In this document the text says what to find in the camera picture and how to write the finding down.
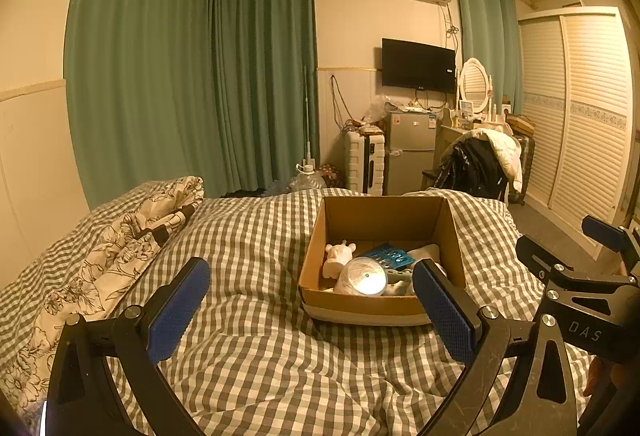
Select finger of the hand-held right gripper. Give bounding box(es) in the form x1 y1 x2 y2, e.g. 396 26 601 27
516 235 568 287
584 215 640 269

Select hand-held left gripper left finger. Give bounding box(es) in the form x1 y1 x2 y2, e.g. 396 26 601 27
45 257 211 436

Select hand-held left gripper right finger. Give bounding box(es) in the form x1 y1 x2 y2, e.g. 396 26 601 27
412 258 581 436

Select white sock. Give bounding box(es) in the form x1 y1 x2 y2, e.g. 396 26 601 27
402 243 443 267

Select brown cardboard box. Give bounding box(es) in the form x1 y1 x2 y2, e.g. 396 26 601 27
297 195 468 327

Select small white figurine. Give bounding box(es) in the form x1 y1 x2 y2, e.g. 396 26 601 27
324 241 357 279

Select floral patterned quilt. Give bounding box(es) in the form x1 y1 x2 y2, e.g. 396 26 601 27
0 175 206 417

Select dark suitcase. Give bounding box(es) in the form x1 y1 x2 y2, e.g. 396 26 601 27
510 133 537 207

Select grey checkered blanket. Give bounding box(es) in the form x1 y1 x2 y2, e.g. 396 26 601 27
0 181 601 436

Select black jacket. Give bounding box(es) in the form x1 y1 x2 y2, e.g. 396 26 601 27
432 136 506 202

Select white padded coat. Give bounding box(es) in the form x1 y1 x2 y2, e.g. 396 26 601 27
460 128 523 194

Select white louvred wardrobe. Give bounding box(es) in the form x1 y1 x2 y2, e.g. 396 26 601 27
517 6 640 257

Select small silver fridge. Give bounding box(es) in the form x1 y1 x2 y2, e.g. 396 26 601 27
385 110 441 196

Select white suitcase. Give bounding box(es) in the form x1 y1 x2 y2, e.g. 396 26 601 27
342 128 388 196

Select large clear water bottle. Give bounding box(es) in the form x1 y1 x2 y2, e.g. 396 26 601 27
289 163 325 193

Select white oval mirror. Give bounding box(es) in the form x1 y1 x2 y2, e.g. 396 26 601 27
457 57 493 114

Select clear plastic bag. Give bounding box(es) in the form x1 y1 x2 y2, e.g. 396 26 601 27
367 93 397 127

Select narrow green curtain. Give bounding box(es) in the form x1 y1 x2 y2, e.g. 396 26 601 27
452 0 523 117

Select wide green curtain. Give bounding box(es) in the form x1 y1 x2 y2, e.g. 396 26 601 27
64 0 217 212

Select black wall television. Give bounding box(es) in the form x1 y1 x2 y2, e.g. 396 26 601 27
381 37 457 93

